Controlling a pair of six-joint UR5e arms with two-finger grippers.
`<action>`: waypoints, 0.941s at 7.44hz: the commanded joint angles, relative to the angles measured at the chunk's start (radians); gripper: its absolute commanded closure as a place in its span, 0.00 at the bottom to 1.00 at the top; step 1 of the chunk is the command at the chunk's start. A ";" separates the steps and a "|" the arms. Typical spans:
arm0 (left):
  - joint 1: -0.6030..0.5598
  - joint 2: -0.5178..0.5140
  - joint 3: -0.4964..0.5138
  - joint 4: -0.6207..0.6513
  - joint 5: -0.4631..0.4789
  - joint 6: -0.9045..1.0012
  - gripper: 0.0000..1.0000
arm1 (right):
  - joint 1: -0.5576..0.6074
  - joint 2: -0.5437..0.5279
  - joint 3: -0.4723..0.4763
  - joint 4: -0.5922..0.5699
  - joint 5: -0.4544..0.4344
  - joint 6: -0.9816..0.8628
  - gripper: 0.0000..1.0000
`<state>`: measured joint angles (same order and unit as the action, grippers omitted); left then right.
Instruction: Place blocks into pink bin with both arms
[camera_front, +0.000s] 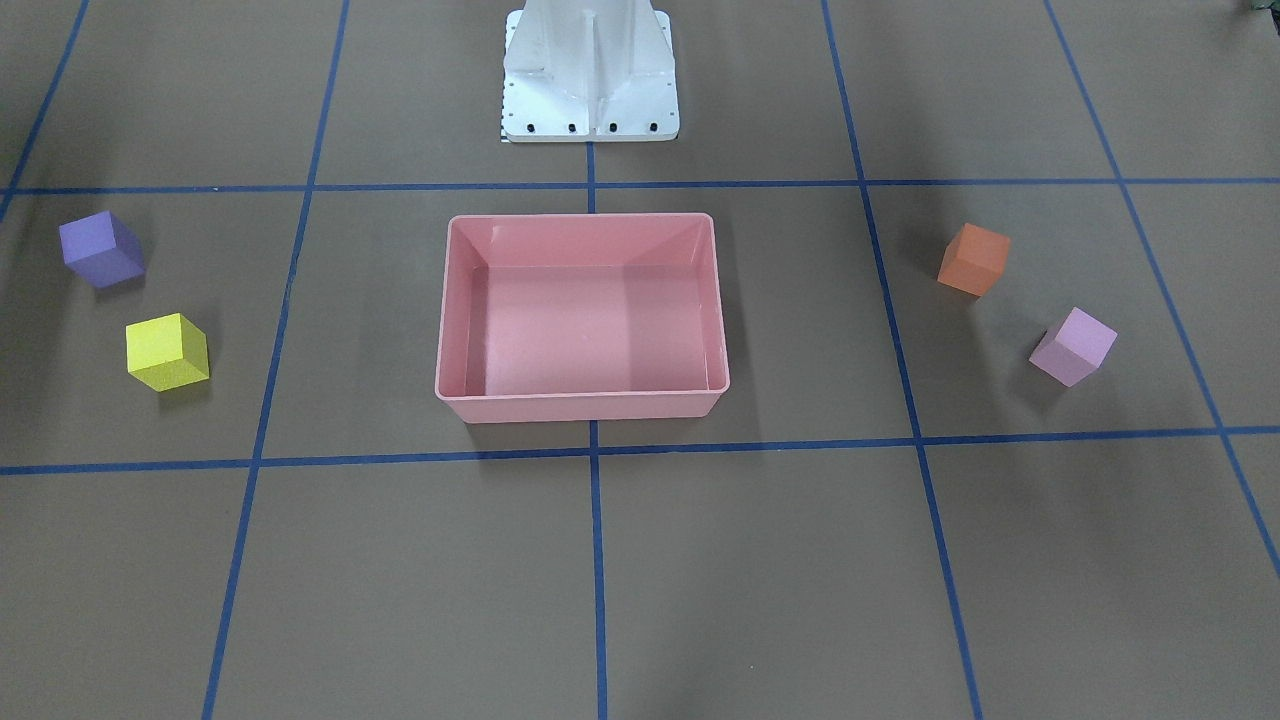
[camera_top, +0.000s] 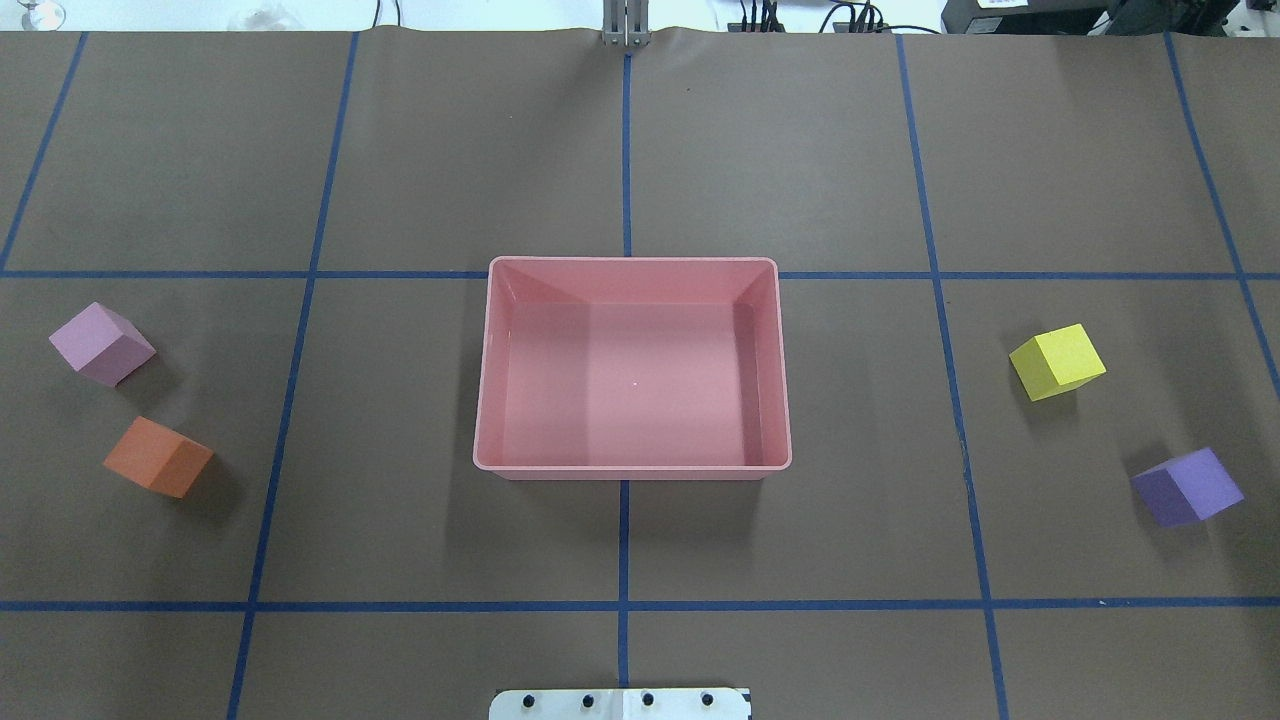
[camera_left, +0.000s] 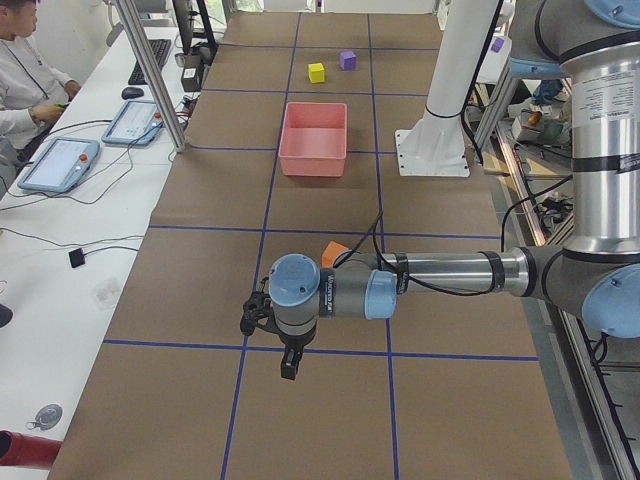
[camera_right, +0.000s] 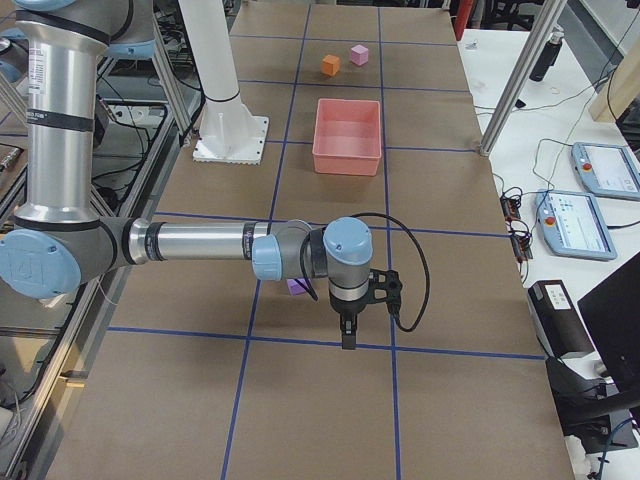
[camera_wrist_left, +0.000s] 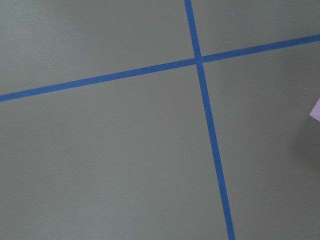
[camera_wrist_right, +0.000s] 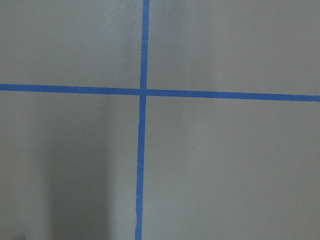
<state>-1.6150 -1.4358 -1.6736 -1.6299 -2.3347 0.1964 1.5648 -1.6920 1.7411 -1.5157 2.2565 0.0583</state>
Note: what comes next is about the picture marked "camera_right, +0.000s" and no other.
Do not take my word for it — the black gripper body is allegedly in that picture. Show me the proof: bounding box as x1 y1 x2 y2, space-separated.
328 281 369 316

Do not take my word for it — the purple foam block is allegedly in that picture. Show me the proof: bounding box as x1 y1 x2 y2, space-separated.
286 278 309 296

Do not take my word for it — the orange foam block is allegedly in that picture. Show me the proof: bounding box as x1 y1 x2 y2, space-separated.
321 54 341 77

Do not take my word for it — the pink foam block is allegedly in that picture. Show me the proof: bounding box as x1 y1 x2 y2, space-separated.
349 44 369 66

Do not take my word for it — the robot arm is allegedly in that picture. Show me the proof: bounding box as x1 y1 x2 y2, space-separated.
1 1 373 349

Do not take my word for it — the pink plastic bin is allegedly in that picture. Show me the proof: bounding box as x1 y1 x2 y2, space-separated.
312 98 382 176

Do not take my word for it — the black box device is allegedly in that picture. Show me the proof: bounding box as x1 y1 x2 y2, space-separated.
527 280 595 360

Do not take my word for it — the near teach pendant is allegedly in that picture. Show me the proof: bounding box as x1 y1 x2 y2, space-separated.
535 189 618 261

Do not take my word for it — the teach pendant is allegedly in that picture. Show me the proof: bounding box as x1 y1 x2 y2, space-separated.
535 189 618 261
571 142 639 201

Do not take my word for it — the black monitor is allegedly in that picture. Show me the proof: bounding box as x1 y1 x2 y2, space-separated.
578 254 639 391

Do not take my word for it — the far teach pendant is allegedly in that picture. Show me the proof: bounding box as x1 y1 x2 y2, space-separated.
571 142 639 201

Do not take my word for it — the black water bottle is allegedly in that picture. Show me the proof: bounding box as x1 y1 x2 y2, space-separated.
529 27 565 82

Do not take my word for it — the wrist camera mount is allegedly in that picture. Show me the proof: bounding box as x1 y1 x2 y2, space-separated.
366 269 403 319

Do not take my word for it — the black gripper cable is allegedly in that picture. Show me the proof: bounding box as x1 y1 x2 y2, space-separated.
349 213 433 333

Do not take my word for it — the aluminium frame post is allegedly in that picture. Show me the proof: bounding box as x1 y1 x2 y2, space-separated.
478 0 567 157

